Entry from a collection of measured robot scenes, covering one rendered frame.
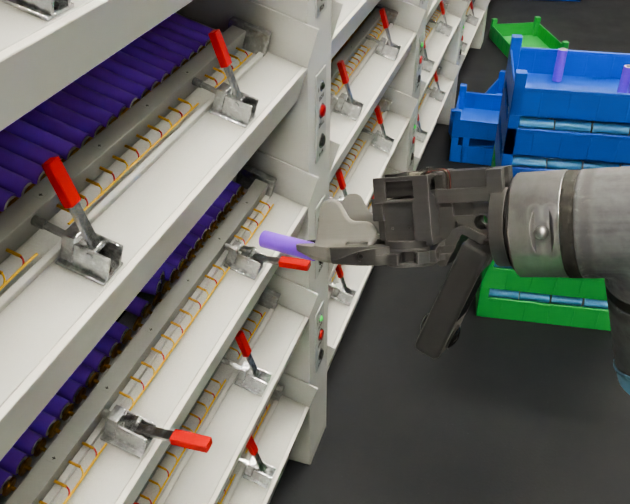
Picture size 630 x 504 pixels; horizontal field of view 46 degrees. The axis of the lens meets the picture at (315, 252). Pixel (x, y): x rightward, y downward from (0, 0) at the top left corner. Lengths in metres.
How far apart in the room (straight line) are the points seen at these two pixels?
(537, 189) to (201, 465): 0.51
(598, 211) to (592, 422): 0.94
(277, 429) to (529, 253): 0.67
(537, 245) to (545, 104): 0.81
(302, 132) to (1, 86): 0.56
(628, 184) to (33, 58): 0.43
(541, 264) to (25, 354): 0.39
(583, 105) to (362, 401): 0.68
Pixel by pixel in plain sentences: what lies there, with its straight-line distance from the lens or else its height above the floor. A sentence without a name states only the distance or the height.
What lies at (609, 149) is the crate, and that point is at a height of 0.43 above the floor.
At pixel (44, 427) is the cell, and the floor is 0.58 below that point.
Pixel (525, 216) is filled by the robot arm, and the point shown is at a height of 0.74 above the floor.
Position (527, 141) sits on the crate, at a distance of 1.44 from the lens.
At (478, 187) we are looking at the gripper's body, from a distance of 0.65.
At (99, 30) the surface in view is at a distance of 0.51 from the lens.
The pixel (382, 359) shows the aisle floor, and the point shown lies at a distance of 1.54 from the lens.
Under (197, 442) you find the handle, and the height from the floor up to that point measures 0.57.
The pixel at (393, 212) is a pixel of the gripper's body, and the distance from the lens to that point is 0.67.
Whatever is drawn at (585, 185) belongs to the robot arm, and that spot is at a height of 0.77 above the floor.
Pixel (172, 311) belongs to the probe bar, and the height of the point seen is 0.58.
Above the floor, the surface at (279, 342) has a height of 0.35.
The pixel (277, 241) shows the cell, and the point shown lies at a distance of 0.75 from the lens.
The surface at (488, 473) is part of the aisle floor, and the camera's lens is 1.38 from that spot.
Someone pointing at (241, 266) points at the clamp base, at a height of 0.55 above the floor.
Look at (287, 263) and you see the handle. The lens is 0.84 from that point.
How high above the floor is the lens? 1.07
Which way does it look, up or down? 36 degrees down
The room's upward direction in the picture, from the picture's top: straight up
